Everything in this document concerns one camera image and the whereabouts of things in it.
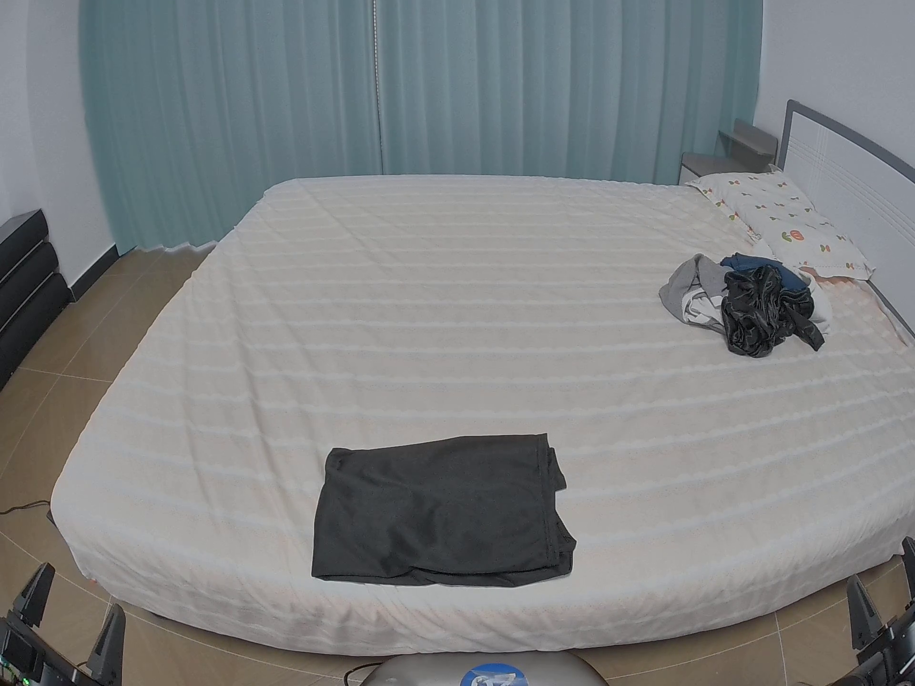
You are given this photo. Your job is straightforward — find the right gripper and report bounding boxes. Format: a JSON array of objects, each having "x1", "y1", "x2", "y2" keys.
[{"x1": 845, "y1": 536, "x2": 915, "y2": 686}]

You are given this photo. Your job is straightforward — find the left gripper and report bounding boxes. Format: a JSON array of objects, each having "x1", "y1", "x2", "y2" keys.
[{"x1": 0, "y1": 562, "x2": 128, "y2": 686}]

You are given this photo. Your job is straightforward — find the black T-shirt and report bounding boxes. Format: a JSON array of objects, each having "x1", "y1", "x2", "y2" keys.
[{"x1": 310, "y1": 433, "x2": 577, "y2": 589}]

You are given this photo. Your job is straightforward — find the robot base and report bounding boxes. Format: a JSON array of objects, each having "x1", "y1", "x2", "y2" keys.
[{"x1": 354, "y1": 650, "x2": 609, "y2": 686}]

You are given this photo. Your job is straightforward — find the pile of clothes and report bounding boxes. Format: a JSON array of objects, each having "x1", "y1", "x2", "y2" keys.
[{"x1": 658, "y1": 253, "x2": 834, "y2": 360}]

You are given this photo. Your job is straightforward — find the bed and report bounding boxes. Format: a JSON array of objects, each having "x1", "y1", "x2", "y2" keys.
[{"x1": 50, "y1": 99, "x2": 915, "y2": 657}]

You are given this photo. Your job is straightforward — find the dark chest of drawers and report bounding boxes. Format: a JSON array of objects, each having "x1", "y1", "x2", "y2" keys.
[{"x1": 0, "y1": 208, "x2": 73, "y2": 393}]

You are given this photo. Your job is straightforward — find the white printed pillow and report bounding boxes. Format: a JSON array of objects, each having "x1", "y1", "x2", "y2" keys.
[{"x1": 684, "y1": 171, "x2": 877, "y2": 281}]

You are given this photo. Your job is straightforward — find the grey bedside table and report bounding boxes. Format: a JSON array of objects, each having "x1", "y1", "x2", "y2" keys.
[{"x1": 679, "y1": 119, "x2": 779, "y2": 185}]

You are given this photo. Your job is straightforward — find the blue-green curtain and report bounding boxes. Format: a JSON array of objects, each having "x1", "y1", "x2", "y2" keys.
[{"x1": 77, "y1": 0, "x2": 764, "y2": 255}]

